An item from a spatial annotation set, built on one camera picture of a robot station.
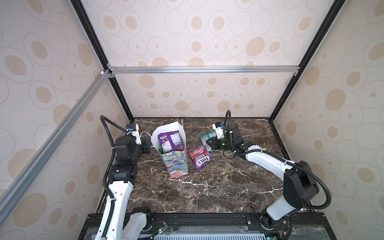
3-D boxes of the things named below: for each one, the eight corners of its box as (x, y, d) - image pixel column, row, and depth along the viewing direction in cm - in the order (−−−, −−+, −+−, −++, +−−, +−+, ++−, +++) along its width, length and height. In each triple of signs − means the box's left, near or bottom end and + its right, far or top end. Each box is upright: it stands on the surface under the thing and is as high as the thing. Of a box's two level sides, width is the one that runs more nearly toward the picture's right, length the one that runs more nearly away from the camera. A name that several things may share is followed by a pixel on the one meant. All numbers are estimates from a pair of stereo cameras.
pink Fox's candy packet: (196, 169, 94) (196, 167, 91) (187, 153, 102) (187, 150, 98) (212, 161, 98) (213, 158, 94) (202, 146, 105) (203, 143, 102)
